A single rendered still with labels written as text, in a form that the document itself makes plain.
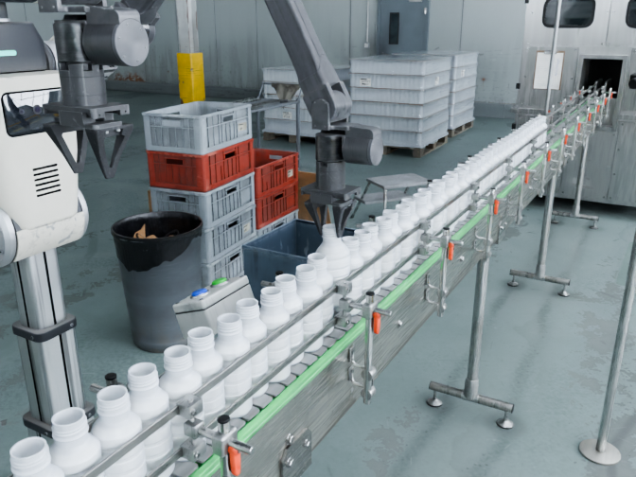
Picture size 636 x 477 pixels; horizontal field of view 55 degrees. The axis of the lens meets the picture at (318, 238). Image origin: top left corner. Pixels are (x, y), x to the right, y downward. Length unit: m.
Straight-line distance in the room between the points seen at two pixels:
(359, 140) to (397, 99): 6.71
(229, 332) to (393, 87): 7.00
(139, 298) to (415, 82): 5.32
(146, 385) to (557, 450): 2.10
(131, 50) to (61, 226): 0.69
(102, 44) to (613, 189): 5.29
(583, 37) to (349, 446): 4.12
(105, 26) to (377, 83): 7.15
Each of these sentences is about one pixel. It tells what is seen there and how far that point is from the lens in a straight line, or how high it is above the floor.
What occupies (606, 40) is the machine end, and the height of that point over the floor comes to 1.46.
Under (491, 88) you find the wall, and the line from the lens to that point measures 11.57.
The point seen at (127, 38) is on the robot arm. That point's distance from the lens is 0.82.
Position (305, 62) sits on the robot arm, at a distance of 1.16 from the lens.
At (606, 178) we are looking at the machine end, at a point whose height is 0.34.
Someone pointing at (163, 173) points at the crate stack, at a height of 0.75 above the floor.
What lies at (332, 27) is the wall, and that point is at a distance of 12.69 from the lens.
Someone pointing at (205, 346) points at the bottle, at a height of 1.15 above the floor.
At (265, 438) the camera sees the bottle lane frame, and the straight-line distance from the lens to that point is 1.05.
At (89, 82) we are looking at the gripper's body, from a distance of 0.88.
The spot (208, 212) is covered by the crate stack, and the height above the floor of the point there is 0.54.
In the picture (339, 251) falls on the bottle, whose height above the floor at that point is 1.17.
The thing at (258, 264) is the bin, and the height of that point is 0.90.
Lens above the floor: 1.59
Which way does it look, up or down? 19 degrees down
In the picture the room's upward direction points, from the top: straight up
